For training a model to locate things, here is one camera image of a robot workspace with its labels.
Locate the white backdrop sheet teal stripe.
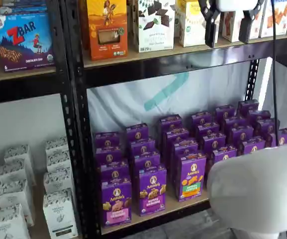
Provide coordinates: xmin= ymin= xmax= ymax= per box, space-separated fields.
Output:
xmin=87 ymin=57 xmax=275 ymax=150

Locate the white patterned carton box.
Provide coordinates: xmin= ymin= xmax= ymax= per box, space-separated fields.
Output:
xmin=0 ymin=161 xmax=36 ymax=186
xmin=3 ymin=144 xmax=34 ymax=165
xmin=0 ymin=203 xmax=31 ymax=239
xmin=45 ymin=136 xmax=69 ymax=156
xmin=43 ymin=188 xmax=79 ymax=239
xmin=0 ymin=179 xmax=36 ymax=227
xmin=46 ymin=150 xmax=72 ymax=174
xmin=43 ymin=170 xmax=74 ymax=194

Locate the white cracker box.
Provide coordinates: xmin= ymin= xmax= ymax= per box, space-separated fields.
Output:
xmin=247 ymin=9 xmax=267 ymax=40
xmin=221 ymin=11 xmax=243 ymax=42
xmin=259 ymin=0 xmax=287 ymax=38

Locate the purple box with pink patch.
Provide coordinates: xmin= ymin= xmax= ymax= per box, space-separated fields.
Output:
xmin=100 ymin=177 xmax=133 ymax=228

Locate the purple box with brown bunnies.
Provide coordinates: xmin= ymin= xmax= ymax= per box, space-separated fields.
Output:
xmin=138 ymin=168 xmax=168 ymax=217

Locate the black metal shelf rack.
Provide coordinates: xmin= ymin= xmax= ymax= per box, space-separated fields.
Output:
xmin=0 ymin=0 xmax=83 ymax=239
xmin=66 ymin=0 xmax=287 ymax=239

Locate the white mint chocolate box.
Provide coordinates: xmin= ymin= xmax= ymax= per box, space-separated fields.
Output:
xmin=137 ymin=0 xmax=176 ymax=53

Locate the blue Zbar snack box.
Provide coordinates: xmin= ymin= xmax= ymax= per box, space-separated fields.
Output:
xmin=0 ymin=11 xmax=56 ymax=73

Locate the orange snack box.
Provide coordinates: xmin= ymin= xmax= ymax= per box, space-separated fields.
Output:
xmin=86 ymin=0 xmax=129 ymax=61

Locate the purple Annie's snack box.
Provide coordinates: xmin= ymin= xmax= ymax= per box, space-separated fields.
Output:
xmin=172 ymin=138 xmax=199 ymax=156
xmin=164 ymin=127 xmax=190 ymax=145
xmin=229 ymin=125 xmax=254 ymax=144
xmin=239 ymin=136 xmax=266 ymax=155
xmin=99 ymin=161 xmax=129 ymax=180
xmin=129 ymin=138 xmax=156 ymax=156
xmin=196 ymin=122 xmax=220 ymax=137
xmin=95 ymin=146 xmax=124 ymax=165
xmin=132 ymin=151 xmax=161 ymax=171
xmin=159 ymin=115 xmax=183 ymax=132
xmin=215 ymin=105 xmax=235 ymax=120
xmin=237 ymin=99 xmax=260 ymax=113
xmin=247 ymin=110 xmax=272 ymax=122
xmin=269 ymin=128 xmax=287 ymax=146
xmin=256 ymin=119 xmax=281 ymax=136
xmin=191 ymin=112 xmax=213 ymax=125
xmin=94 ymin=131 xmax=121 ymax=150
xmin=125 ymin=123 xmax=149 ymax=143
xmin=200 ymin=132 xmax=226 ymax=151
xmin=223 ymin=116 xmax=246 ymax=130
xmin=209 ymin=146 xmax=238 ymax=167

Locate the black cable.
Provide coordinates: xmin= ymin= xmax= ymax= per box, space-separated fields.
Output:
xmin=269 ymin=0 xmax=281 ymax=148

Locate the purple box with green patch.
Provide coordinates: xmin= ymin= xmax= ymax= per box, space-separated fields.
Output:
xmin=177 ymin=153 xmax=207 ymax=202

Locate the white yellow snack box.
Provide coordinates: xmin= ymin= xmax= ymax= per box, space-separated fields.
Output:
xmin=175 ymin=0 xmax=220 ymax=48

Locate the wooden shelf board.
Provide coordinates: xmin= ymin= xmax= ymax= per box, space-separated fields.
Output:
xmin=27 ymin=174 xmax=50 ymax=239
xmin=83 ymin=31 xmax=287 ymax=68
xmin=100 ymin=196 xmax=212 ymax=235
xmin=0 ymin=66 xmax=57 ymax=83

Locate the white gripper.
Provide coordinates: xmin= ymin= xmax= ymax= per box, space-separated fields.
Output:
xmin=197 ymin=0 xmax=266 ymax=48

